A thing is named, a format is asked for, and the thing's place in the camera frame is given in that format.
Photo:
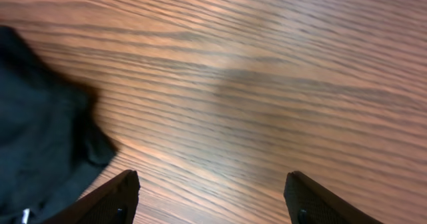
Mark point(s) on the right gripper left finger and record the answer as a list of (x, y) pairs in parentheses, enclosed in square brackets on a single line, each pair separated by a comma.
[(115, 202)]

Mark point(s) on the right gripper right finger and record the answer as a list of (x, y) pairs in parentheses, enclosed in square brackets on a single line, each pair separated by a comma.
[(308, 202)]

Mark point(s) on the black t-shirt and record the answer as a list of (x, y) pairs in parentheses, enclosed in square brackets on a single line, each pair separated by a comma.
[(51, 147)]

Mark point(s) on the white garment care label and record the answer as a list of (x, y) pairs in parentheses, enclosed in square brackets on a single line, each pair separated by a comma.
[(25, 216)]

